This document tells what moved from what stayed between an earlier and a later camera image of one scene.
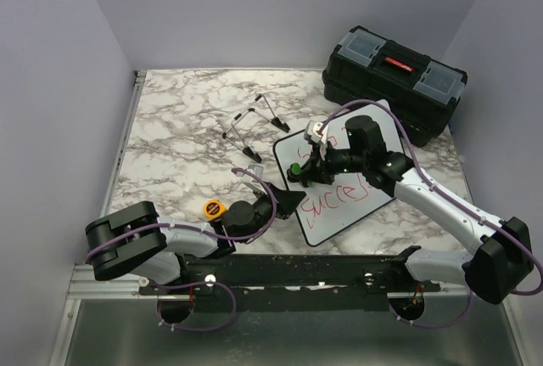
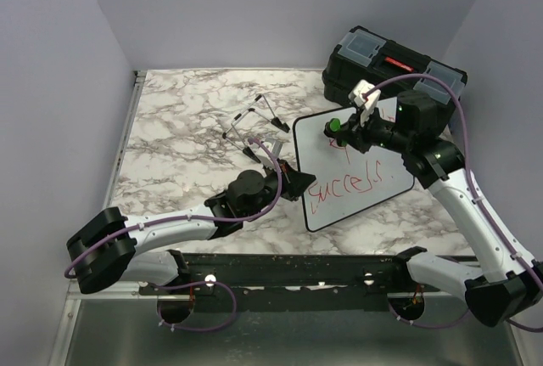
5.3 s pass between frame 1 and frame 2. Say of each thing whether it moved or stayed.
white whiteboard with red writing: moved
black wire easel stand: stayed
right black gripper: moved
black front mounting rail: stayed
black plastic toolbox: stayed
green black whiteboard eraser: moved
